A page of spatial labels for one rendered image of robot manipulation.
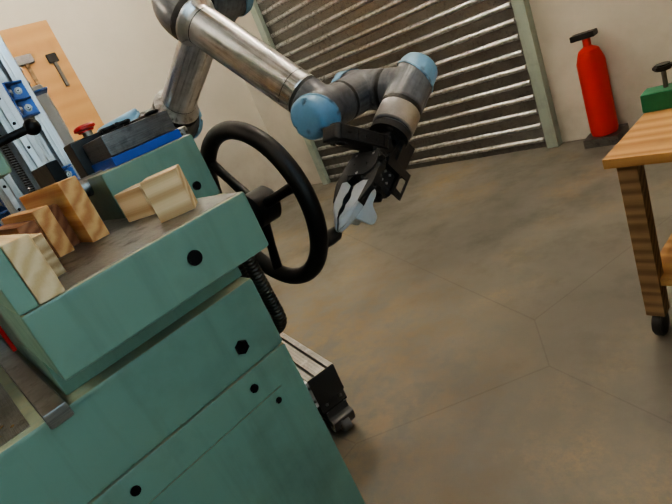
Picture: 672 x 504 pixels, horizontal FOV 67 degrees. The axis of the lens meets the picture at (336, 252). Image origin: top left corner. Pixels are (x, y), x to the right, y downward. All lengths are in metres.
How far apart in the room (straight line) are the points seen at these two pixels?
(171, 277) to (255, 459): 0.25
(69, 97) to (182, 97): 2.95
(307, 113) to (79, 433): 0.58
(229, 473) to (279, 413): 0.08
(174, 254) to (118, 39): 4.14
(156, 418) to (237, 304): 0.14
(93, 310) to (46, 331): 0.03
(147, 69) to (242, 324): 4.08
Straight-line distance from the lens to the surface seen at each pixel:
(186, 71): 1.29
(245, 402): 0.59
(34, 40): 4.33
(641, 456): 1.33
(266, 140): 0.73
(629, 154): 1.37
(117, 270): 0.44
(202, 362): 0.56
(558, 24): 3.29
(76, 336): 0.44
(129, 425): 0.54
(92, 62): 4.42
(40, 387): 0.55
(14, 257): 0.43
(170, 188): 0.51
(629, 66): 3.24
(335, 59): 4.10
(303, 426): 0.65
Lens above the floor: 0.98
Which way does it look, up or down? 20 degrees down
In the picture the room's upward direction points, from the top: 23 degrees counter-clockwise
